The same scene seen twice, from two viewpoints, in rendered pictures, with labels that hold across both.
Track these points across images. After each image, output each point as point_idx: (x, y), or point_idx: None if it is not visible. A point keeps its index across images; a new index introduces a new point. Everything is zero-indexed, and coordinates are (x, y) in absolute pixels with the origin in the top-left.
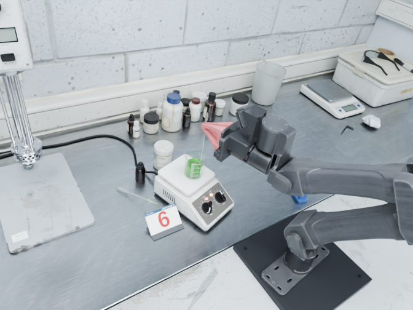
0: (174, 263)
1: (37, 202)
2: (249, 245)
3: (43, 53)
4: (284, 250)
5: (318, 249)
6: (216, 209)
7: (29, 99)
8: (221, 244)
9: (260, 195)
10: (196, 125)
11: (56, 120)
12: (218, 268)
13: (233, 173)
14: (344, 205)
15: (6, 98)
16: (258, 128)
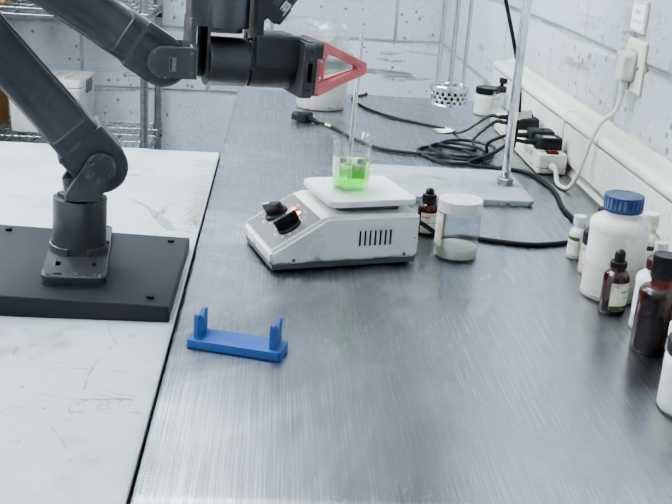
0: (222, 215)
1: (418, 178)
2: (170, 244)
3: (664, 55)
4: (116, 260)
5: (65, 269)
6: (269, 226)
7: (634, 140)
8: (208, 244)
9: (273, 307)
10: (610, 323)
11: (613, 186)
12: (172, 231)
13: (371, 305)
14: (102, 391)
15: (624, 122)
16: (252, 2)
